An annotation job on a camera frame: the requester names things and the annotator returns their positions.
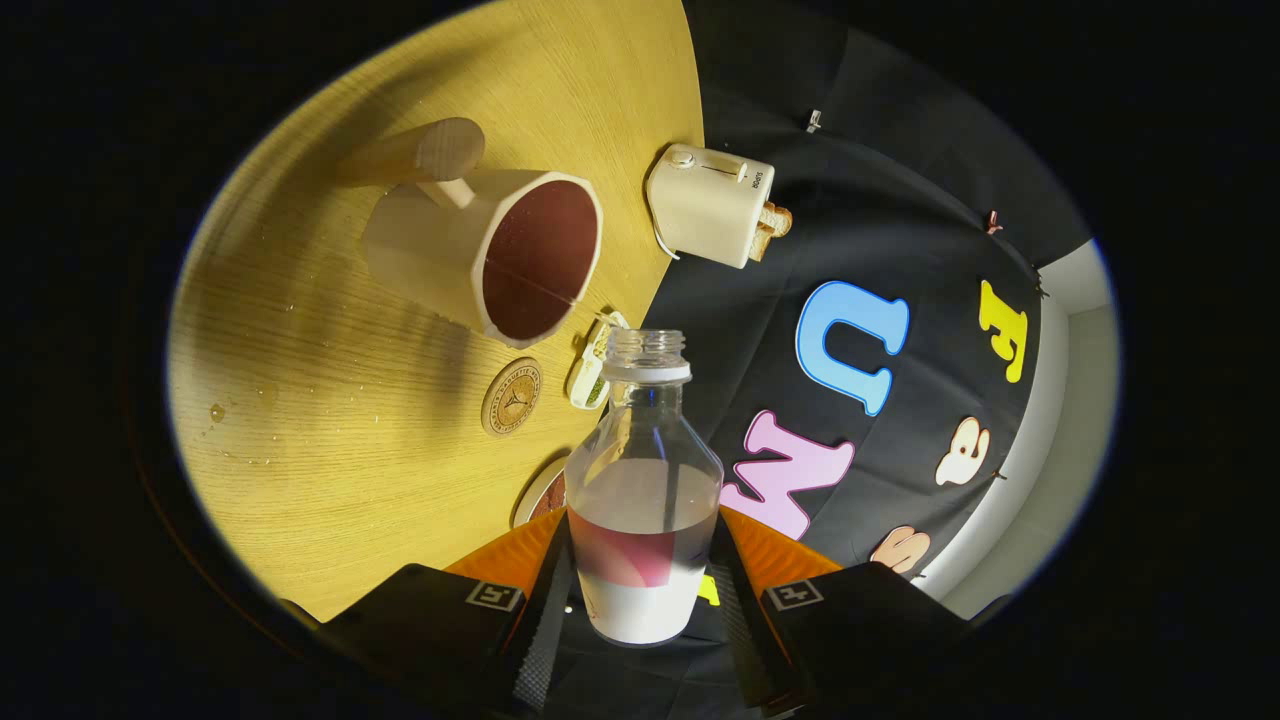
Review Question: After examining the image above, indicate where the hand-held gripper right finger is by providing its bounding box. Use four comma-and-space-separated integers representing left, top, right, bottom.
705, 505, 1011, 720

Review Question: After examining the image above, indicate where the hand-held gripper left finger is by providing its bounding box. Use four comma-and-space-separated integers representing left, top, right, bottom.
320, 505, 576, 720

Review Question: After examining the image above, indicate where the clear juice bottle pink label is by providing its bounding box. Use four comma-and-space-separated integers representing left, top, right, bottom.
563, 328, 725, 648

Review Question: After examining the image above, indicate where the round cork coaster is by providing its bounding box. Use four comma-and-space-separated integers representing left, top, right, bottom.
480, 357, 544, 439

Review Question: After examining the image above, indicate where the cream cup wooden handle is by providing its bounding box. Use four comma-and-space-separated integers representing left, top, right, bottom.
335, 117, 605, 350

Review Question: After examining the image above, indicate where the white round plate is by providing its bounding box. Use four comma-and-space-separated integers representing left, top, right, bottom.
512, 455, 571, 529

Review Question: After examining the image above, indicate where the divided snack dish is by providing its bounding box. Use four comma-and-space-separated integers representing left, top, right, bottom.
567, 310, 631, 411

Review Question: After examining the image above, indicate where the wooden table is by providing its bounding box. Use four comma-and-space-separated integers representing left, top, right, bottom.
165, 0, 706, 626

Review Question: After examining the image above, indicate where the cream toaster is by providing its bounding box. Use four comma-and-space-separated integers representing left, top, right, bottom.
646, 143, 777, 270

